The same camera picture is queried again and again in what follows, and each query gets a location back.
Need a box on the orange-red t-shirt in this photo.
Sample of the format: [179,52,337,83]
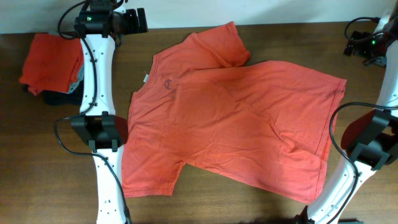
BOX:
[122,22,346,203]

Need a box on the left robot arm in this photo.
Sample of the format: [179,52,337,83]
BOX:
[71,7,148,223]

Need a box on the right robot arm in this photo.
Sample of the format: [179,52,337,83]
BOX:
[292,8,397,224]

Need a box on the folded grey shirt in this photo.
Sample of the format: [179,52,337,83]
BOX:
[68,65,84,94]

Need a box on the folded red-orange shirt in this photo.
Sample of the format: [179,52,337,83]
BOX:
[19,34,83,95]

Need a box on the folded dark navy garment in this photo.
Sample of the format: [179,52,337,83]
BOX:
[38,82,83,106]

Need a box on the right black cable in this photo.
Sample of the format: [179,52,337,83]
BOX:
[328,16,398,224]

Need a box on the black cable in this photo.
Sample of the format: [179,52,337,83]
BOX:
[53,0,133,224]
[328,16,398,224]

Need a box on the left black cable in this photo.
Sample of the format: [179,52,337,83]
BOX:
[53,0,133,224]

